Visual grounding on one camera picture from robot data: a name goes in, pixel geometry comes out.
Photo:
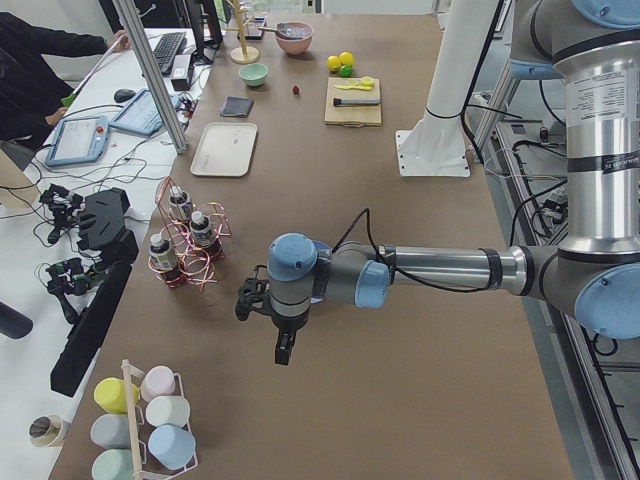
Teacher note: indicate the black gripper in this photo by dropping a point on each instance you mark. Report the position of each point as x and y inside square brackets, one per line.
[287, 325]

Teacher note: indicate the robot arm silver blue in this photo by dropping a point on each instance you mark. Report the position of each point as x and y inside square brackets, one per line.
[593, 273]

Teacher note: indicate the pink cup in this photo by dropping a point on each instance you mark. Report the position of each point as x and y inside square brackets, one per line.
[158, 381]

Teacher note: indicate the dark bottle middle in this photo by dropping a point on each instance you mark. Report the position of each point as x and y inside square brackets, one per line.
[201, 229]

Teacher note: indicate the dark bottle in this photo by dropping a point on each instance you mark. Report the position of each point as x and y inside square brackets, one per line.
[201, 229]
[162, 253]
[180, 204]

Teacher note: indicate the cream cup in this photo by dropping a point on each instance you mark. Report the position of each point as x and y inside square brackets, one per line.
[173, 410]

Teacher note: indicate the dark bottle front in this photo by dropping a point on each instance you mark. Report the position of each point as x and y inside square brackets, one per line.
[162, 253]

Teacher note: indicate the light blue cup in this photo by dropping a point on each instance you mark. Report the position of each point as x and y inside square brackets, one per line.
[173, 447]

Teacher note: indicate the dark bottle rear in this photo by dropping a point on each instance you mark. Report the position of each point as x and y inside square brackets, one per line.
[180, 204]

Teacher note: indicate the yellow cup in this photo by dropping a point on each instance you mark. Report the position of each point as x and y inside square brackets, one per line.
[109, 394]

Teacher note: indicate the grey cup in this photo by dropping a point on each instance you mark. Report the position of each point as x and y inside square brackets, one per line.
[111, 431]

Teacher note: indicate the beige rectangular tray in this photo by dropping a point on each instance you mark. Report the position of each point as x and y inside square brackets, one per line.
[224, 150]

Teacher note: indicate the pale green cup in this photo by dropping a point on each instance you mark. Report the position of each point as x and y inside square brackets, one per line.
[113, 464]

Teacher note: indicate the grey folded cloth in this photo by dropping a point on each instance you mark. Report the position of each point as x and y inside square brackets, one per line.
[237, 107]

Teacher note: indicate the wooden cutting board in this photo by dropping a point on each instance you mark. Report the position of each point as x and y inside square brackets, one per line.
[355, 116]

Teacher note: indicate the tape roll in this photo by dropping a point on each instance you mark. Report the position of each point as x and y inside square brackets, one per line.
[48, 431]

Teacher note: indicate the yellow plastic knife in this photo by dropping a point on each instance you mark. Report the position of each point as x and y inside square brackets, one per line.
[352, 86]

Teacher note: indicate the teach pendant tablet rear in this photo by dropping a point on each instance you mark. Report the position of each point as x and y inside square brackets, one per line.
[139, 115]

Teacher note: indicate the teach pendant tablet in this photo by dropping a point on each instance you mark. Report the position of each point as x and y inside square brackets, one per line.
[139, 115]
[78, 141]

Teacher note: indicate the mint green bowl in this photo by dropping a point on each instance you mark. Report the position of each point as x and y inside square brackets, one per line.
[253, 75]

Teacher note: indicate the green lime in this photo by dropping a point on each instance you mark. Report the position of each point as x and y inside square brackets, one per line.
[345, 71]

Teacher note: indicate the yellow lemon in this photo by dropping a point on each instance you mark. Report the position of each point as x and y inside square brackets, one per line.
[333, 63]
[347, 58]

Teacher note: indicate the teach pendant tablet front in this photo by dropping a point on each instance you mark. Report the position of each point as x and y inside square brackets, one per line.
[78, 141]

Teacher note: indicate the wooden cup tree stand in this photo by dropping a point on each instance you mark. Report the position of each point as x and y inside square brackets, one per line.
[244, 54]

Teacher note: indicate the black computer mouse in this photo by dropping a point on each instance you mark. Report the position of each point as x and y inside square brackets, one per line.
[123, 95]

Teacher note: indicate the pink bowl with ice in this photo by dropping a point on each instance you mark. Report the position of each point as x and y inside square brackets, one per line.
[296, 46]

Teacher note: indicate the metal ice scoop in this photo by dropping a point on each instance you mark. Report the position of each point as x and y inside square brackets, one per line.
[285, 30]

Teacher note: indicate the black keyboard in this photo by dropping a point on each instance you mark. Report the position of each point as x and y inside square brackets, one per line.
[167, 48]

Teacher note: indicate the person in black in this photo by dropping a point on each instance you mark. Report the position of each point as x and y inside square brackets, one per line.
[31, 92]

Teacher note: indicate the copper wire bottle rack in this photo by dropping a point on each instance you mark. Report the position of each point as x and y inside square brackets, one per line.
[196, 266]

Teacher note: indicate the white wire cup rack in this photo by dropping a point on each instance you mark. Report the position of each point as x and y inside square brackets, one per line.
[145, 465]

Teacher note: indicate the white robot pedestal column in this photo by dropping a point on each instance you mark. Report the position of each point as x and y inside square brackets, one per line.
[436, 144]

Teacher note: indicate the black handled knife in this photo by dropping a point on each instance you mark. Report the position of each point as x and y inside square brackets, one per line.
[344, 102]

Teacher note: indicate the aluminium frame post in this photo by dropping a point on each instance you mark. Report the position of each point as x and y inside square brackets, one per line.
[129, 18]

